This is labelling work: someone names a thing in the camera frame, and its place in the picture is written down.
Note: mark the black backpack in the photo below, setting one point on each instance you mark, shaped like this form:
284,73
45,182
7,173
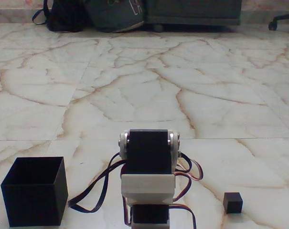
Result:
63,16

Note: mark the black office chair base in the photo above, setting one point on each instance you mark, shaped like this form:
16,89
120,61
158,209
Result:
281,20

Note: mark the small black cube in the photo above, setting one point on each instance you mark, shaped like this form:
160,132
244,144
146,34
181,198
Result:
233,202

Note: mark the dark grey wheeled cabinet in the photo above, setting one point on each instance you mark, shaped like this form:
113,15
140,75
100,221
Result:
194,12

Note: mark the black box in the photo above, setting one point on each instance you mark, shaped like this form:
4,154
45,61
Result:
32,202

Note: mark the grey printed cushion bag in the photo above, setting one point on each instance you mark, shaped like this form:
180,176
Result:
115,16

